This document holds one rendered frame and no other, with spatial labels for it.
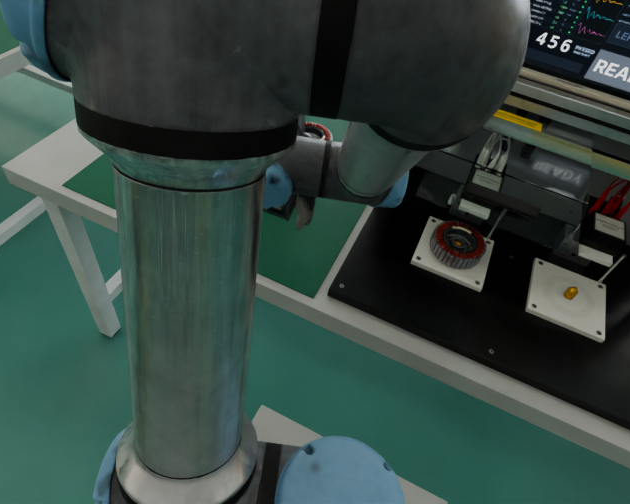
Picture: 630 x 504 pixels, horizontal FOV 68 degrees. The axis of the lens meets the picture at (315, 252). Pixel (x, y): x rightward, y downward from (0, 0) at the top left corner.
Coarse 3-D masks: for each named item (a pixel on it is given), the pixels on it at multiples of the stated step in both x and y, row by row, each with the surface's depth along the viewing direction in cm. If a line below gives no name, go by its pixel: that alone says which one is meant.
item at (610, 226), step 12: (588, 216) 93; (600, 216) 90; (612, 216) 95; (588, 228) 90; (600, 228) 88; (612, 228) 89; (624, 228) 89; (588, 240) 89; (600, 240) 88; (612, 240) 87; (624, 240) 87; (588, 252) 89; (600, 252) 90; (612, 252) 89
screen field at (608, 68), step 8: (600, 56) 76; (608, 56) 75; (616, 56) 75; (624, 56) 74; (592, 64) 77; (600, 64) 76; (608, 64) 76; (616, 64) 76; (624, 64) 75; (592, 72) 78; (600, 72) 77; (608, 72) 77; (616, 72) 76; (624, 72) 76; (592, 80) 78; (600, 80) 78; (608, 80) 78; (616, 80) 77; (624, 80) 77; (624, 88) 77
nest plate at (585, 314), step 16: (544, 272) 98; (560, 272) 99; (544, 288) 95; (560, 288) 96; (592, 288) 97; (528, 304) 92; (544, 304) 92; (560, 304) 93; (576, 304) 93; (592, 304) 94; (560, 320) 90; (576, 320) 91; (592, 320) 91; (592, 336) 89
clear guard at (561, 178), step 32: (480, 128) 79; (512, 128) 80; (544, 128) 81; (576, 128) 83; (448, 160) 73; (480, 160) 73; (512, 160) 74; (544, 160) 75; (576, 160) 76; (448, 192) 73; (512, 192) 71; (544, 192) 70; (576, 192) 71; (512, 224) 71; (544, 224) 70; (576, 224) 69
